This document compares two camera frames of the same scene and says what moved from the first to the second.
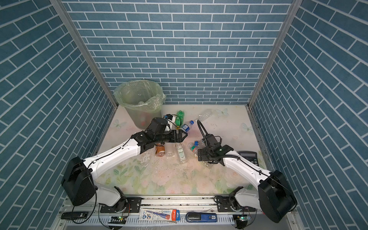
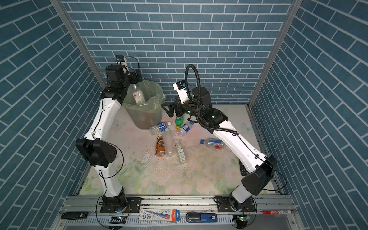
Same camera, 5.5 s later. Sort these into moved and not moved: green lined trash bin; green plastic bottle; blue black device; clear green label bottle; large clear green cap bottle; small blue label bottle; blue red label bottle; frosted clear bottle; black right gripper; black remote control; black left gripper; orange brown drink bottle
Moved: black right gripper; blue red label bottle; large clear green cap bottle; black left gripper
Not moved: frosted clear bottle; green plastic bottle; black remote control; small blue label bottle; blue black device; clear green label bottle; orange brown drink bottle; green lined trash bin
